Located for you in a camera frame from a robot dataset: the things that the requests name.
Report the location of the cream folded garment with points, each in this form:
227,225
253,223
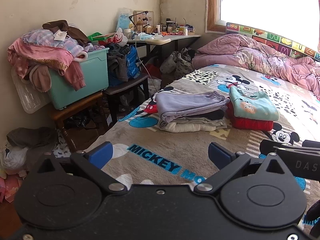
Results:
180,128

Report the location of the red knit sweater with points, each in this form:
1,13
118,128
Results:
250,124

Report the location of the grey cloth on floor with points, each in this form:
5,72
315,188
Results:
32,136

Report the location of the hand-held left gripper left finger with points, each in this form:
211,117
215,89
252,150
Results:
101,155

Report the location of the black folded garment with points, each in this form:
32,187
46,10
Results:
216,115

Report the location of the white desk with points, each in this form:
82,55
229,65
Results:
175,38

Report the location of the pink floral quilt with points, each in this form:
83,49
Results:
225,52

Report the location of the wooden stool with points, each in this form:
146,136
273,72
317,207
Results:
75,105

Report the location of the red and white plastic bag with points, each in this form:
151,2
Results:
117,38

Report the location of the white patterned cloth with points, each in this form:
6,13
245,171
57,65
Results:
61,147

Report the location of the group of small desk bottles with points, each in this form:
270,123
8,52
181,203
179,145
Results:
175,28

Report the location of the lavender pants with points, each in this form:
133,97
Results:
185,102

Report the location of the black plastic bag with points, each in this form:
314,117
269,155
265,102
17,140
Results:
80,122

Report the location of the colourful alphabet play mat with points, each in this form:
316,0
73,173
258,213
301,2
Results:
275,40

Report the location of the wooden window frame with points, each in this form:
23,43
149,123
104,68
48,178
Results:
212,5

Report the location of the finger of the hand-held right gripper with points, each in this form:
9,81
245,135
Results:
312,144
277,146

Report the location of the pink paper packets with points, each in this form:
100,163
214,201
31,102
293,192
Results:
12,187

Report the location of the grey clothes pile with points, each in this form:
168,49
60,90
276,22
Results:
120,67

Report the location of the clear plastic lid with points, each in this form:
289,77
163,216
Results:
27,97

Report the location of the grey quilted garment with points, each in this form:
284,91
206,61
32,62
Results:
177,62

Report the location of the teal cartoon sweater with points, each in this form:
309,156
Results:
257,107

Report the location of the light blue tissue pack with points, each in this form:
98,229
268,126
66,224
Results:
124,20

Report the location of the pink garment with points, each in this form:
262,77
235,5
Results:
50,52

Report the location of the blue plastic bag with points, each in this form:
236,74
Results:
132,62

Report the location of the dark chair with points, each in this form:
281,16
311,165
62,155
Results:
130,82

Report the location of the lilac plaid garment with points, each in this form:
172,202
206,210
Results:
40,36

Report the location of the brown garment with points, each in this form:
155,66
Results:
75,32

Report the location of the wooden board with figures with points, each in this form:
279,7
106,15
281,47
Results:
143,17

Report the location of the mauve garment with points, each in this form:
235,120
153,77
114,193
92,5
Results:
41,77

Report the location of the cartoon mouse printed blanket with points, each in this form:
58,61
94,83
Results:
175,150

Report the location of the grey folded garment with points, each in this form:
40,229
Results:
190,122

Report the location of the green plastic item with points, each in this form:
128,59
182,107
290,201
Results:
95,36

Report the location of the teal plastic bin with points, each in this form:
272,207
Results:
85,80

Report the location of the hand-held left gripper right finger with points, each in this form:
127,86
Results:
220,152

